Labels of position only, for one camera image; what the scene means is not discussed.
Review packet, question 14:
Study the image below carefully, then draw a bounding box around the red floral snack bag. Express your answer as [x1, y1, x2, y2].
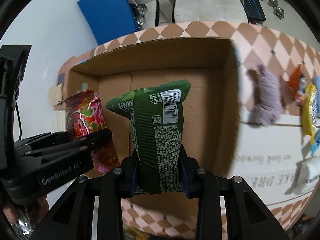
[63, 89, 120, 173]

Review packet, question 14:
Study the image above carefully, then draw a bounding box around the green snack bag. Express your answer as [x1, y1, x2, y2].
[106, 80, 191, 194]

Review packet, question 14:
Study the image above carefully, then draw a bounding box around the lilac plush towel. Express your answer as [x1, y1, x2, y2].
[249, 64, 283, 126]

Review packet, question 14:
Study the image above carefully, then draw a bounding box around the blue slim snack packet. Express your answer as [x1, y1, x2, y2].
[311, 129, 320, 156]

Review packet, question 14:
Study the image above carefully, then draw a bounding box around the yellow silver sponge pack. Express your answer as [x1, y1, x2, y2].
[301, 84, 317, 144]

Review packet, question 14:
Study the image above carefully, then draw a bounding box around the orange red snack bag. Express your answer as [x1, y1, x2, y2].
[288, 64, 307, 106]

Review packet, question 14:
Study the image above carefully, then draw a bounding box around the light blue tissue pack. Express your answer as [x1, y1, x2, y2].
[312, 76, 320, 118]

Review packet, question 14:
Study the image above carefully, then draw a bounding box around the brown cardboard box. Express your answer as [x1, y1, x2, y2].
[65, 37, 240, 177]

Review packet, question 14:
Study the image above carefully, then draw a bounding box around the checkered pink tablecloth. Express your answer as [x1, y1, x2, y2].
[58, 21, 319, 229]

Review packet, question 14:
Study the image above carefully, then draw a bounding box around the beige cushioned chair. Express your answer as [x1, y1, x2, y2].
[174, 0, 248, 23]

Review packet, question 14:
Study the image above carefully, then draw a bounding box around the dark blue bag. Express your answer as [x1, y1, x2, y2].
[244, 0, 266, 24]

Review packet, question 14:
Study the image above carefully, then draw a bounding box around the steel dumbbell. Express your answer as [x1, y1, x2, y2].
[267, 0, 285, 20]

